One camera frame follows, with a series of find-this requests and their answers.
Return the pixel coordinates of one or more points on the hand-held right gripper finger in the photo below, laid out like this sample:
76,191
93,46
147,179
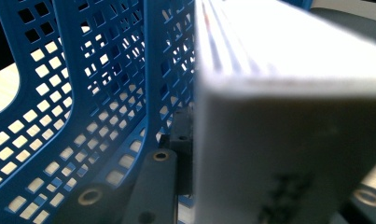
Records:
184,161

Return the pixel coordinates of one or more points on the white caterpillar picture book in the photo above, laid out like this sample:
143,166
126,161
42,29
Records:
285,140

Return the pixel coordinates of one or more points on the blue plastic file rack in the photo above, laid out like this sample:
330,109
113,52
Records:
151,62

